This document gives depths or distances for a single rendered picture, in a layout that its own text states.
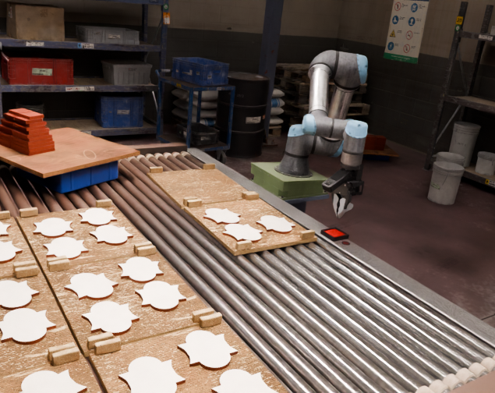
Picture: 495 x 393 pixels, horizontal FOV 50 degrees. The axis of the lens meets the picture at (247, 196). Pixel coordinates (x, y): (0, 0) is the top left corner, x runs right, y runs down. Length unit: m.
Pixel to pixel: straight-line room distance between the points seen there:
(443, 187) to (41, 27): 4.36
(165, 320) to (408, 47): 6.64
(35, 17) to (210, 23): 2.39
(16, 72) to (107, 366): 4.98
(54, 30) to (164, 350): 5.12
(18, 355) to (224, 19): 6.56
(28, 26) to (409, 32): 4.70
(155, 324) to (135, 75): 5.19
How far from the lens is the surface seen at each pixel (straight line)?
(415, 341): 1.55
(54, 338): 1.38
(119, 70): 6.32
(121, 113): 6.45
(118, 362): 1.29
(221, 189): 2.33
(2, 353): 1.36
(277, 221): 2.03
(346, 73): 2.30
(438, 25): 7.43
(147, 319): 1.43
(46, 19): 6.13
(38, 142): 2.36
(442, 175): 5.53
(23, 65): 6.05
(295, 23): 8.21
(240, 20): 7.68
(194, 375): 1.26
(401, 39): 7.81
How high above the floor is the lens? 1.73
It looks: 21 degrees down
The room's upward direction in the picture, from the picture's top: 6 degrees clockwise
